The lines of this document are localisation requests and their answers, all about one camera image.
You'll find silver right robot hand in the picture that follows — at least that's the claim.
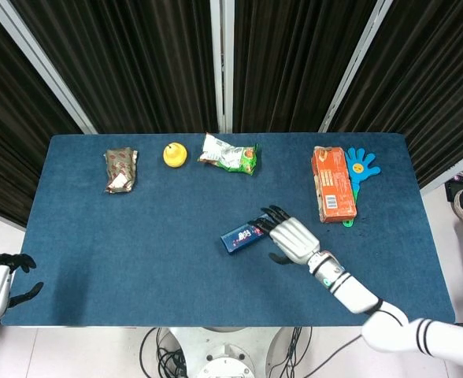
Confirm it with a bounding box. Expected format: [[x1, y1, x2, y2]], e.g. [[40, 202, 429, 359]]
[[254, 205, 321, 266]]

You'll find blue-edged cardboard box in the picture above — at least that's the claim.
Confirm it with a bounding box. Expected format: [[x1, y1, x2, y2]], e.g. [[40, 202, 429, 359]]
[[220, 214, 270, 257]]

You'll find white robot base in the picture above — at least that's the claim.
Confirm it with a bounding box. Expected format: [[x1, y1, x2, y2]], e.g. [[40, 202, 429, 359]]
[[168, 325, 292, 378]]

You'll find orange carton box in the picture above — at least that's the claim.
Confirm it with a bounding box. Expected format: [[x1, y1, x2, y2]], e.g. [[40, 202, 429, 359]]
[[311, 145, 358, 224]]

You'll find blue hand clapper toy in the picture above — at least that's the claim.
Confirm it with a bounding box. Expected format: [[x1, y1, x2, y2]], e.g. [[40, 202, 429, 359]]
[[341, 146, 382, 230]]

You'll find green snack bag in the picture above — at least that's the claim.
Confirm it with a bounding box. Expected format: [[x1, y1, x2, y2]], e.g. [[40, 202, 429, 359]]
[[198, 132, 259, 177]]

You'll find yellow pear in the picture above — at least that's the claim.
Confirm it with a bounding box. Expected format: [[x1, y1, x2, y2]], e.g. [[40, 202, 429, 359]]
[[162, 142, 188, 170]]

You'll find blue table mat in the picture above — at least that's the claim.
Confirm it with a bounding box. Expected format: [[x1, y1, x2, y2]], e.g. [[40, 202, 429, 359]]
[[0, 132, 456, 328]]

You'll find black pleated screen panel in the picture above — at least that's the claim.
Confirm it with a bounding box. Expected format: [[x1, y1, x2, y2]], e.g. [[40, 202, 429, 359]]
[[0, 0, 227, 135], [0, 0, 97, 229], [317, 0, 463, 196], [215, 0, 392, 134]]

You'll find brown foil snack bag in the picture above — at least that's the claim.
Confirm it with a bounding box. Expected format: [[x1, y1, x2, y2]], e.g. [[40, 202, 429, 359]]
[[104, 146, 140, 195]]

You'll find black cable bundle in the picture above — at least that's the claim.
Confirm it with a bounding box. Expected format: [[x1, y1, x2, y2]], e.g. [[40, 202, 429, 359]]
[[139, 326, 189, 378], [269, 325, 365, 378]]

